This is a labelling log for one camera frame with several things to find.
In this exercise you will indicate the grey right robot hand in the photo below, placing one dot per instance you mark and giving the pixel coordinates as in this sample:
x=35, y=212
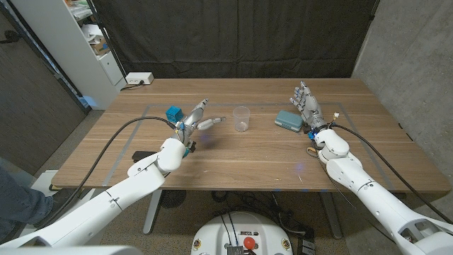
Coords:
x=310, y=108

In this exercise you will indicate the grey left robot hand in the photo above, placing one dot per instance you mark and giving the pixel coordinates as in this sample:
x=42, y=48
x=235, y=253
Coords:
x=191, y=122

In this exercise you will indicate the clear plastic measuring cup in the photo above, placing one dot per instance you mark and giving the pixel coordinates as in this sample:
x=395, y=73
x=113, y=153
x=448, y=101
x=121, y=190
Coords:
x=241, y=117

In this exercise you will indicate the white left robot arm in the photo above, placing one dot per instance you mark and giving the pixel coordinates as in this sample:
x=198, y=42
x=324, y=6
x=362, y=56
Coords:
x=141, y=180

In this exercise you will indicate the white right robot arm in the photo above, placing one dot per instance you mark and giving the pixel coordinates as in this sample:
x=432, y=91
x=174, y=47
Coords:
x=354, y=177

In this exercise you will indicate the blue block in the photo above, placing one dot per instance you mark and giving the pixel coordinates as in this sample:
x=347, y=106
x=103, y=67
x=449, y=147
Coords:
x=174, y=114

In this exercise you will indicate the teal soap box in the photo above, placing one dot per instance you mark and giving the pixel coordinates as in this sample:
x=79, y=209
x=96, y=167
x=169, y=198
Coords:
x=288, y=120

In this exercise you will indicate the black stapler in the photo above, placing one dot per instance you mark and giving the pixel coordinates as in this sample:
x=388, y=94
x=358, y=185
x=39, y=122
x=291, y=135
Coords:
x=142, y=156

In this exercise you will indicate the cardboard box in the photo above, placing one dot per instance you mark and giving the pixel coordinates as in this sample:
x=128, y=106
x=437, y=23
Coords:
x=100, y=46

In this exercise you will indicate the black box on floor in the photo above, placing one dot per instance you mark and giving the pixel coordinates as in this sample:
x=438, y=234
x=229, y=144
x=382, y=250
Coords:
x=307, y=244

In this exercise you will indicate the white power strip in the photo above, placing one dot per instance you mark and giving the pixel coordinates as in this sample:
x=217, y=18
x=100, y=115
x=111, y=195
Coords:
x=139, y=78

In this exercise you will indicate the round black floor fan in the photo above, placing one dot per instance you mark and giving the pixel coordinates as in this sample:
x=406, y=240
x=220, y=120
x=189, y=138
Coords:
x=172, y=198

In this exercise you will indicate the black curtain backdrop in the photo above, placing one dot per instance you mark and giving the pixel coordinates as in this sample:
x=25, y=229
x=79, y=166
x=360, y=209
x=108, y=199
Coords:
x=237, y=35

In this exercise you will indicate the grey table leg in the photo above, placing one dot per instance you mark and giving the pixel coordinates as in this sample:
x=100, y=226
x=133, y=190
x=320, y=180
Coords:
x=332, y=216
x=151, y=212

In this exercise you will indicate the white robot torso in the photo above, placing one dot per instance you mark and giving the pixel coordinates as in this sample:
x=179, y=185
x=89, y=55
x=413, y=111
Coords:
x=240, y=226

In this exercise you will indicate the red emergency stop button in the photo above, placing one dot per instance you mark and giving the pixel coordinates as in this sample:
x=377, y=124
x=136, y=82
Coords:
x=249, y=243

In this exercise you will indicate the white shelf cabinet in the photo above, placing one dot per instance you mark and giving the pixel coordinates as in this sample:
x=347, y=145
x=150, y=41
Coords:
x=70, y=49

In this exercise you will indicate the dark shoe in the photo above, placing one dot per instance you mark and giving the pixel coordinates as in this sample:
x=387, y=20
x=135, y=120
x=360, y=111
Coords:
x=60, y=202

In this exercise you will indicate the person leg in jeans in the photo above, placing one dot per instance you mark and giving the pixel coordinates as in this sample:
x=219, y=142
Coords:
x=17, y=205

